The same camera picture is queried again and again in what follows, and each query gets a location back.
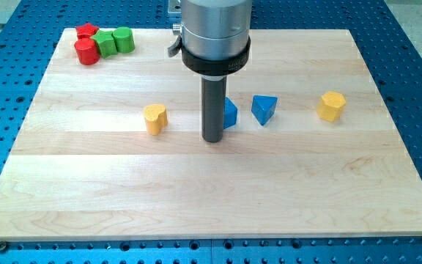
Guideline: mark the blue triangle block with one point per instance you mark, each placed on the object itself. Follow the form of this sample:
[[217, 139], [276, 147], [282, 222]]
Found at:
[[263, 108]]

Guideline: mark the red star block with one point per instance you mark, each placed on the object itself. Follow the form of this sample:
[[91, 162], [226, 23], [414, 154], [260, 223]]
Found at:
[[86, 30]]

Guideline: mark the yellow heart block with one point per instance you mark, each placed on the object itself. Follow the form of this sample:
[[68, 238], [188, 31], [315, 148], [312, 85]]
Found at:
[[155, 117]]

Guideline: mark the green star block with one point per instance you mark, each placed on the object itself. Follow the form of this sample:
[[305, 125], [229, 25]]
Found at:
[[105, 43]]

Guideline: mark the light wooden board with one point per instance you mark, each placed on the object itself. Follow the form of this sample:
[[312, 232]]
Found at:
[[83, 166]]

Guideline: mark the blue cube block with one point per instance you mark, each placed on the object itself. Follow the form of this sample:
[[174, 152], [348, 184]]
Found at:
[[230, 114]]

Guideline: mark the green cylinder block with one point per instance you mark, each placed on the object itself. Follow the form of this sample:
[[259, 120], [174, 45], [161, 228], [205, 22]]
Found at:
[[123, 38]]

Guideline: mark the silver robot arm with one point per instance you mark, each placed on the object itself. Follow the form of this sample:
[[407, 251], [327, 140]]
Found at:
[[213, 40]]

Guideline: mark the red cylinder block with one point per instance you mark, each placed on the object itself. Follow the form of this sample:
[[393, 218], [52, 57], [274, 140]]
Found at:
[[86, 51]]

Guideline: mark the left board clamp screw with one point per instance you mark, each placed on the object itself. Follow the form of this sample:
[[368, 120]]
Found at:
[[3, 246]]

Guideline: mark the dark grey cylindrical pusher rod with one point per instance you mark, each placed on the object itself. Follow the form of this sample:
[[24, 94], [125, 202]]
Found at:
[[213, 93]]

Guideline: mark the yellow hexagon block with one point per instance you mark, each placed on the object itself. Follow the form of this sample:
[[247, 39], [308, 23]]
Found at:
[[331, 106]]

